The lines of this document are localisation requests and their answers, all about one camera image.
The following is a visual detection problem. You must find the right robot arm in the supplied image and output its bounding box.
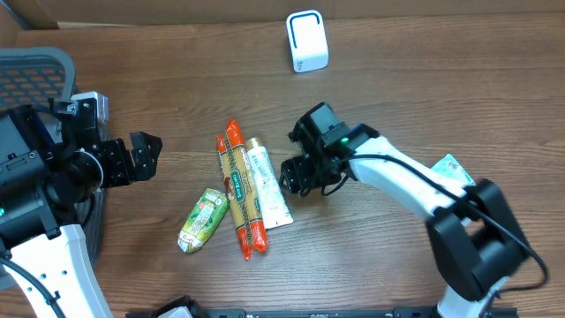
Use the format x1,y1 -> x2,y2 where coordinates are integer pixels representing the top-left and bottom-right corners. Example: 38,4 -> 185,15
280,102 -> 531,317

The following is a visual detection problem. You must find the grey plastic mesh basket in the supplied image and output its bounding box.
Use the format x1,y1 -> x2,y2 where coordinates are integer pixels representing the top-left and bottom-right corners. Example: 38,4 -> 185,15
1,47 -> 108,291

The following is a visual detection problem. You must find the white barcode scanner stand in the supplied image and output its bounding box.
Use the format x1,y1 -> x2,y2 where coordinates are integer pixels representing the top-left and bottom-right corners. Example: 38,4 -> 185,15
286,10 -> 329,73

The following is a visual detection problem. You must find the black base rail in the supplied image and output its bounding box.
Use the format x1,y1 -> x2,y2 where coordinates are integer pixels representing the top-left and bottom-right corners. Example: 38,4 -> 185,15
125,294 -> 520,318

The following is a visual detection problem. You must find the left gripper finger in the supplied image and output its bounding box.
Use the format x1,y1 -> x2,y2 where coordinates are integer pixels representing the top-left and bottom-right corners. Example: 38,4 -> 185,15
72,91 -> 109,128
130,132 -> 162,181

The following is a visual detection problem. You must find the orange spaghetti packet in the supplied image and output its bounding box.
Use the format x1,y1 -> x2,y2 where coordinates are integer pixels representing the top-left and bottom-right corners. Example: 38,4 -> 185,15
216,119 -> 268,261

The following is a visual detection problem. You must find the white tube gold cap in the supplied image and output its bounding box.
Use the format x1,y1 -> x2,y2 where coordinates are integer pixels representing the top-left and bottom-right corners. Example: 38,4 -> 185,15
245,138 -> 294,230

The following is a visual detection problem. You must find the teal wipes packet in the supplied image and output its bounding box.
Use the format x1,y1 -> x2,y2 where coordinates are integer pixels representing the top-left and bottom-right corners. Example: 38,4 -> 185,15
431,154 -> 476,186

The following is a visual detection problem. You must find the green snack pouch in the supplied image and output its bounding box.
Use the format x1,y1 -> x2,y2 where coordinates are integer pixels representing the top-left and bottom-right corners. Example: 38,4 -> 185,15
177,188 -> 229,254

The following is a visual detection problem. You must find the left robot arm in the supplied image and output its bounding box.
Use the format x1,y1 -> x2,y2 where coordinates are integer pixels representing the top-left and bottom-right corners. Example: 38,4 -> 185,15
1,92 -> 162,317

